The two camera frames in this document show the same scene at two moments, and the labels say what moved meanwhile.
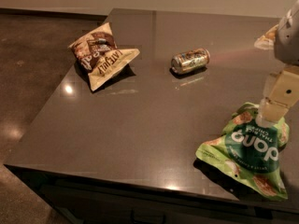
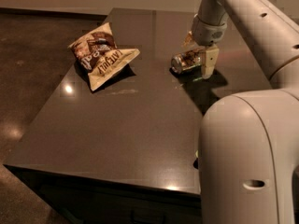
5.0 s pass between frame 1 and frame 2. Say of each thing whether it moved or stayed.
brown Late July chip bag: stayed
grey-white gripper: moved
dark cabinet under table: stayed
